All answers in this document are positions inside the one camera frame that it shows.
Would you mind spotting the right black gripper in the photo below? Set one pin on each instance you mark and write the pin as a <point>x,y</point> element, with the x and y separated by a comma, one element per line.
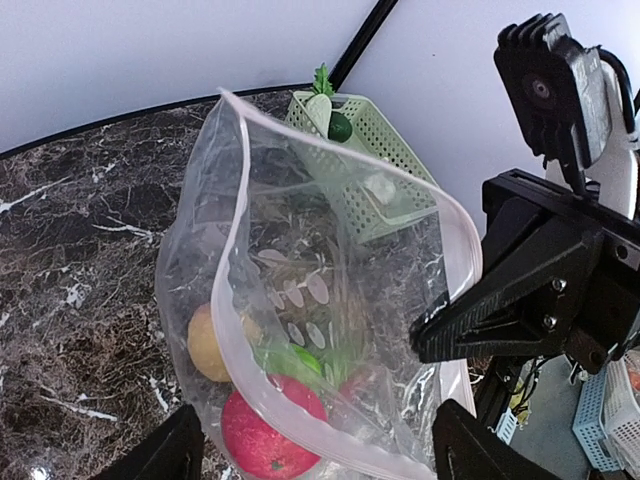
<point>561,276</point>

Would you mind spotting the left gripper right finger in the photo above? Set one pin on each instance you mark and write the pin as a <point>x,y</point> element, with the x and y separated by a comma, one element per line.
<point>466,450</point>

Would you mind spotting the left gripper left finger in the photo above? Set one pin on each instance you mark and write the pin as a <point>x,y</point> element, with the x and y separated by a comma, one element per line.
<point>174,450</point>

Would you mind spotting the red pepper toy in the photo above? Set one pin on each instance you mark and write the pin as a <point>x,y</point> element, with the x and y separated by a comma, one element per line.
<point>259,449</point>

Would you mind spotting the orange peach toy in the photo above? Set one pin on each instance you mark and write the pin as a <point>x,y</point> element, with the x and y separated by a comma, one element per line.
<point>203,347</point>

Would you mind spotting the green apple toy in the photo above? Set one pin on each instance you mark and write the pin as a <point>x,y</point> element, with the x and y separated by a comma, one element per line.
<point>292,361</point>

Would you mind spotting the clear zip top bag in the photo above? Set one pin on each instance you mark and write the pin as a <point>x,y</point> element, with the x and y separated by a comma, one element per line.
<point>256,238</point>

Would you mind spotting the dark green pepper toy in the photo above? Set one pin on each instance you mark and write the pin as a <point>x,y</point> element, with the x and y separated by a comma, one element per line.
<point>340,128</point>

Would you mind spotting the blue plastic basket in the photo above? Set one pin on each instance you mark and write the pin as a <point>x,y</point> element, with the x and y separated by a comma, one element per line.
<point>588,426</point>

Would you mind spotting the white plastic basket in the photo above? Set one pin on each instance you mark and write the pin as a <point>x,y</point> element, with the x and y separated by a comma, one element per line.
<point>621,409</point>

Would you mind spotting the green plastic basket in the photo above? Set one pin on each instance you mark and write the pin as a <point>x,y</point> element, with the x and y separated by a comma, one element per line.
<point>341,177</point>

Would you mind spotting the white garlic toy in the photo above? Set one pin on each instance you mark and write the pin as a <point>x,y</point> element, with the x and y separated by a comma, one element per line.
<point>381,187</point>

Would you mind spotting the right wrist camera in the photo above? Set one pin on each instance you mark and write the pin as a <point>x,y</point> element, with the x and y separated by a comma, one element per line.
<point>575,108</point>

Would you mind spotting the right black corner post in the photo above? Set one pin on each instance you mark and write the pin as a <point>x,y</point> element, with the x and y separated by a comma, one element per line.
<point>361,40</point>

